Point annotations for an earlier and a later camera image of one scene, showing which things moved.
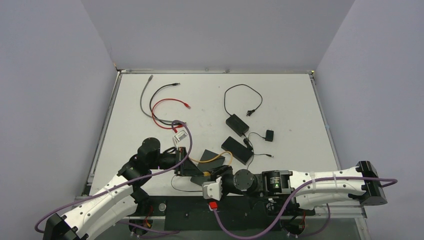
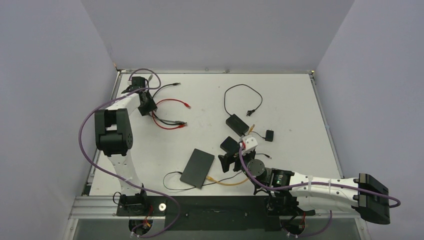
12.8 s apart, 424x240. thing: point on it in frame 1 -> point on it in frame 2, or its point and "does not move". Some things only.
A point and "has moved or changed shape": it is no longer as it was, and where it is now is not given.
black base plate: [193, 213] does not move
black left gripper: [188, 168] -> [152, 107]
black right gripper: [220, 172] -> [230, 160]
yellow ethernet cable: [207, 174] has moved or changed shape
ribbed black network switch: [239, 152] does not move
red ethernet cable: [177, 126] does not move
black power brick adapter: [237, 125] does not move
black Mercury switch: [210, 162] has moved or changed shape
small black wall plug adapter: [269, 136] does not move
